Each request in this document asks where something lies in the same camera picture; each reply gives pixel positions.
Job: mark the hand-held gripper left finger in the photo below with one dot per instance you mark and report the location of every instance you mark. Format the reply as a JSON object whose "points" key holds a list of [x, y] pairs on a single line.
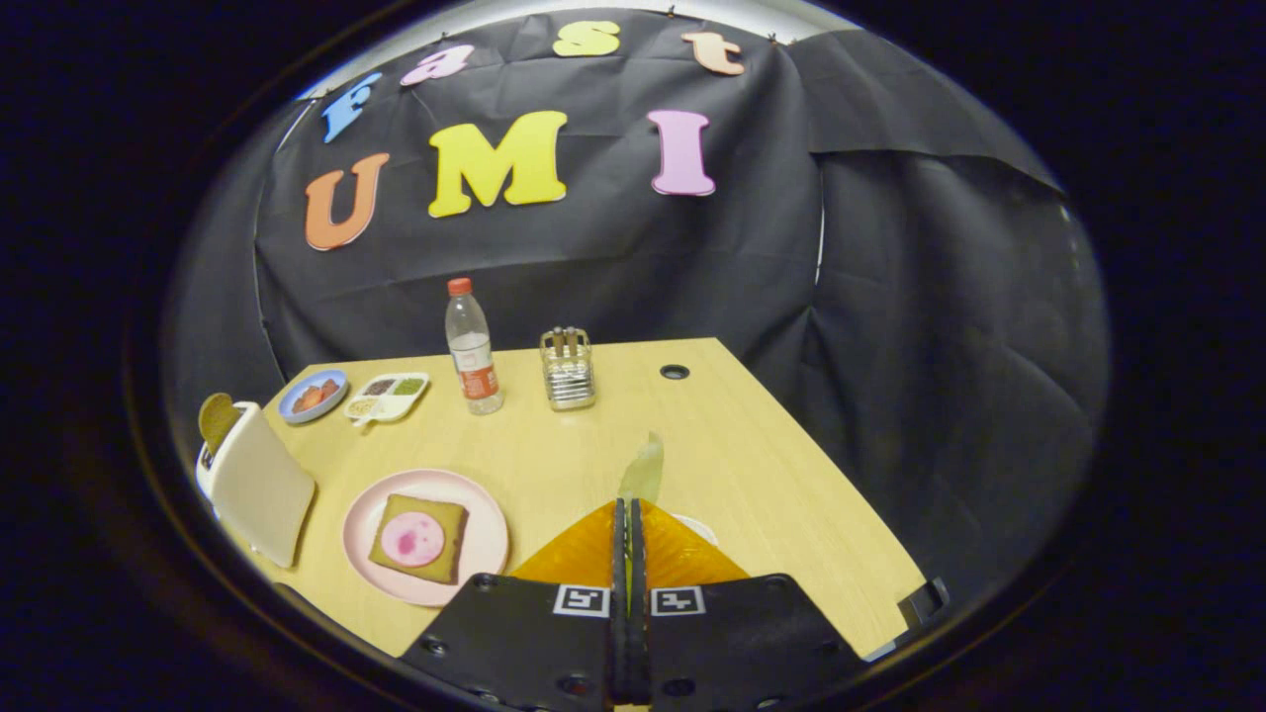
{"points": [[524, 643]]}

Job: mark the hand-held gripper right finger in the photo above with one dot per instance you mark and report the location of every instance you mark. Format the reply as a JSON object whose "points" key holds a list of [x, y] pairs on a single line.
{"points": [[742, 643]]}

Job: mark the green lettuce leaf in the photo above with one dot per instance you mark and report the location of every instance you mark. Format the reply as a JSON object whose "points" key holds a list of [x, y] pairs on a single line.
{"points": [[645, 470]]}

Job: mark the pink round plate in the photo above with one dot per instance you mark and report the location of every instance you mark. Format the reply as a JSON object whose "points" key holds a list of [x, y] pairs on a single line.
{"points": [[485, 544]]}

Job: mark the small white plate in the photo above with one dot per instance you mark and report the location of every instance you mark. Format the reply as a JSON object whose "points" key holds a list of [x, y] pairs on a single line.
{"points": [[700, 531]]}

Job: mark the brown toast slice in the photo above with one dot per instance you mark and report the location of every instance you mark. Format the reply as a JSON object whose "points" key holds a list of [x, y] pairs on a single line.
{"points": [[450, 519]]}

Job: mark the pink ham slice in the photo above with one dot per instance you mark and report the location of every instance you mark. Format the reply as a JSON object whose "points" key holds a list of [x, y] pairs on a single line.
{"points": [[412, 539]]}

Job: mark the metal mesh utensil holder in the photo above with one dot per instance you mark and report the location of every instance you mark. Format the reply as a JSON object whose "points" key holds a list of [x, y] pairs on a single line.
{"points": [[569, 381]]}

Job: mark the white sectioned dish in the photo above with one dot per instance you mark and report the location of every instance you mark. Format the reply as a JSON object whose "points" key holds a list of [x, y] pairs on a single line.
{"points": [[388, 405]]}

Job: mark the clear bottle with red cap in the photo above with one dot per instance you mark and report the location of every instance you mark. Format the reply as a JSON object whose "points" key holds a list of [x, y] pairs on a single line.
{"points": [[475, 356]]}

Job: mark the white toaster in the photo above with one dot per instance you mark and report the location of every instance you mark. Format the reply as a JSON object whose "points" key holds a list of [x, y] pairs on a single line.
{"points": [[259, 489]]}

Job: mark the blue round plate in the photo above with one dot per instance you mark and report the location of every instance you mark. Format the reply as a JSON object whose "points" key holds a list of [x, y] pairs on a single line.
{"points": [[336, 381]]}

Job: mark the brown meat pieces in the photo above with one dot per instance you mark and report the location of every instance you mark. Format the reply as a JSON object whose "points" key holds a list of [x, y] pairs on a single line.
{"points": [[309, 398]]}

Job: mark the brown bread slice in toaster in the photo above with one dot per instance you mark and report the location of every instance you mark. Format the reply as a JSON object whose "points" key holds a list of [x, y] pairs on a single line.
{"points": [[218, 420]]}

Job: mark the black backdrop cloth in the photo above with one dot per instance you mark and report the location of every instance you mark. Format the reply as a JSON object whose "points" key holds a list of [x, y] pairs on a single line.
{"points": [[613, 257]]}

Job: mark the black table edge bracket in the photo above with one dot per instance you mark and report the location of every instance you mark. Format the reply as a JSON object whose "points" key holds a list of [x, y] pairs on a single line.
{"points": [[925, 598]]}

